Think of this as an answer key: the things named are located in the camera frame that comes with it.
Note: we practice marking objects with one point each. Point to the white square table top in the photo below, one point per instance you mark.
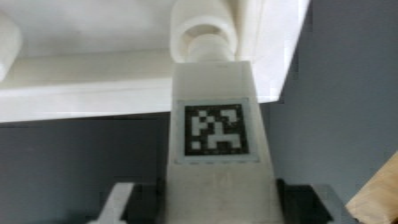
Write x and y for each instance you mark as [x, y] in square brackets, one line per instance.
[103, 58]

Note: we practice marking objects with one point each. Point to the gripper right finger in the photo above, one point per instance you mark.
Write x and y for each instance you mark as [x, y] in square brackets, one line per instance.
[311, 204]

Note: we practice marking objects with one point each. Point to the white table leg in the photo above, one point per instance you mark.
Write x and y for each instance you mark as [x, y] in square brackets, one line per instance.
[220, 189]

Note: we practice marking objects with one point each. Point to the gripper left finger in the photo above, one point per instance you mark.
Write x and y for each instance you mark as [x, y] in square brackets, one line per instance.
[114, 205]

